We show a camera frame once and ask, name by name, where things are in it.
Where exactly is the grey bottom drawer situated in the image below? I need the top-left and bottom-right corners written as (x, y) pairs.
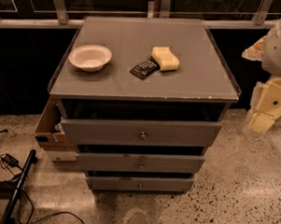
top-left (86, 176), bottom-right (193, 192)

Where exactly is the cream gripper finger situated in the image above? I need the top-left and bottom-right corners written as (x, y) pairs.
top-left (248, 112), bottom-right (274, 133)

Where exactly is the black power adapter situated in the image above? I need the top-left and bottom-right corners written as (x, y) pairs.
top-left (3, 154), bottom-right (19, 167)

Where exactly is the black snack packet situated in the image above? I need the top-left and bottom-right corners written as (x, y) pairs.
top-left (130, 57), bottom-right (160, 79)

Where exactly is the yellow sponge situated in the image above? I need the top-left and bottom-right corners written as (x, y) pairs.
top-left (151, 47), bottom-right (180, 71)

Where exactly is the grey drawer cabinet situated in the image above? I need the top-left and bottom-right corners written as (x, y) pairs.
top-left (43, 12), bottom-right (246, 198)

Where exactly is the grey top drawer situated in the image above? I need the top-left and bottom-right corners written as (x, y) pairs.
top-left (62, 119), bottom-right (221, 147)

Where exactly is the wooden side box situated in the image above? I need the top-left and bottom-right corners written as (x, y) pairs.
top-left (34, 99), bottom-right (76, 161)

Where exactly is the grey drawer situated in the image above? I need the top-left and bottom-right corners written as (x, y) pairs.
top-left (62, 119), bottom-right (221, 147)
top-left (86, 176), bottom-right (193, 192)
top-left (76, 152), bottom-right (204, 174)

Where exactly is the metal window railing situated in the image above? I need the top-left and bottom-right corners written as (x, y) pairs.
top-left (0, 0), bottom-right (281, 29)

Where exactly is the black metal stand bar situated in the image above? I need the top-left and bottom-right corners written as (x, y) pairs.
top-left (0, 149), bottom-right (36, 224)

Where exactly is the black floor cable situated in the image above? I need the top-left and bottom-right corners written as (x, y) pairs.
top-left (0, 146), bottom-right (91, 224)

